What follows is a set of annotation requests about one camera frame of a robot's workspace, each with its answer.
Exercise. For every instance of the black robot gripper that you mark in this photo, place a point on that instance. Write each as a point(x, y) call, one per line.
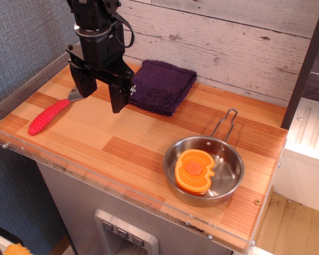
point(99, 56)

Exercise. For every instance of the orange toy pumpkin half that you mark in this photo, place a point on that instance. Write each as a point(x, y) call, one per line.
point(193, 171)

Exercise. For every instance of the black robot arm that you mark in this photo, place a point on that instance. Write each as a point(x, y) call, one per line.
point(95, 14)

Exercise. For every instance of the small steel pan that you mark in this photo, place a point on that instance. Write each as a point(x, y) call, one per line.
point(229, 169)

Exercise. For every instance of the folded purple cloth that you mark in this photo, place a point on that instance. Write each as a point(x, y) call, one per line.
point(161, 87)

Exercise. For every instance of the clear acrylic table guard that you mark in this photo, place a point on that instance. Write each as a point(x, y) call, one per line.
point(145, 175)

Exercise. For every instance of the grey toy fridge cabinet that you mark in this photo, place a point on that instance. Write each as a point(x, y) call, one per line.
point(98, 221)

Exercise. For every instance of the orange object bottom left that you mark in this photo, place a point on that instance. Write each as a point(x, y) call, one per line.
point(16, 249)

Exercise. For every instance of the white toy sink unit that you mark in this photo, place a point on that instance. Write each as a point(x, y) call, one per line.
point(297, 174)

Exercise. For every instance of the red handled metal spoon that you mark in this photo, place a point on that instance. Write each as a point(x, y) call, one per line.
point(44, 118)

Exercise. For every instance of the dark grey vertical post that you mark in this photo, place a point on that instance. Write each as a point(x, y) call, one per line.
point(305, 70)

